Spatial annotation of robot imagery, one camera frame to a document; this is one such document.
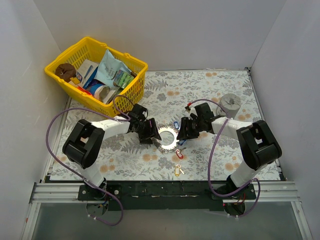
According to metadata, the blue key tag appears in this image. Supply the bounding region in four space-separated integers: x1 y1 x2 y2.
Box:
173 121 179 129
178 139 186 146

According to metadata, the red key tag with key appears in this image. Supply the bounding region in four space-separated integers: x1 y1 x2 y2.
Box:
175 149 184 160

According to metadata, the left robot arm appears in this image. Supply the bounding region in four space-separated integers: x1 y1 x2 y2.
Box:
62 103 162 200

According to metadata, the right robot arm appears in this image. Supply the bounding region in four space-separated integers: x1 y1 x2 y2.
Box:
177 102 282 199

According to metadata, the grey wrapped can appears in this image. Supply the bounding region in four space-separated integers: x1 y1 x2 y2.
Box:
215 93 242 119

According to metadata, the floral patterned table mat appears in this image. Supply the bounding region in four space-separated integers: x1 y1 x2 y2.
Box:
49 70 281 182

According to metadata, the yellow key tag with key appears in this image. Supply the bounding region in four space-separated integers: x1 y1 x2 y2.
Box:
174 164 185 177

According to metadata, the grey brown pouch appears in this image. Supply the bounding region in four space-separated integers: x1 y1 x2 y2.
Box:
94 85 122 105

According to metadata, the green snack packet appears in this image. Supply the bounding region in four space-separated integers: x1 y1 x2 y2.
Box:
113 69 135 89

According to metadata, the light blue chips bag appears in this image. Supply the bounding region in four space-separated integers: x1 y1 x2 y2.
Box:
94 49 131 88

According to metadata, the white blue box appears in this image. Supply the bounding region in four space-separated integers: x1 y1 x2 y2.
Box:
75 59 99 89

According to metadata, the yellow plastic shopping basket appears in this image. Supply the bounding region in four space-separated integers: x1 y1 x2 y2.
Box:
44 36 149 118

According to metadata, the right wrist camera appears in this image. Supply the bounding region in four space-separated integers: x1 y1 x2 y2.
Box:
184 101 199 119

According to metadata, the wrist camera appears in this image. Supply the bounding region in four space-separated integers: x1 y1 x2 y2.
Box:
184 101 199 119
129 103 148 121

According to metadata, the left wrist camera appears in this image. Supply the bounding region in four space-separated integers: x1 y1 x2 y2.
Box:
129 103 148 121

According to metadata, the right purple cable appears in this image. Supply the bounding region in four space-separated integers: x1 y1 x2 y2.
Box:
186 98 261 219

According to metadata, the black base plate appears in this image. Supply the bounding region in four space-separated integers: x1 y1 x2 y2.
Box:
44 174 286 211

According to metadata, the aluminium frame rail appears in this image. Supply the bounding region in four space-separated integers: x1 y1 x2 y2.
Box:
21 180 312 240

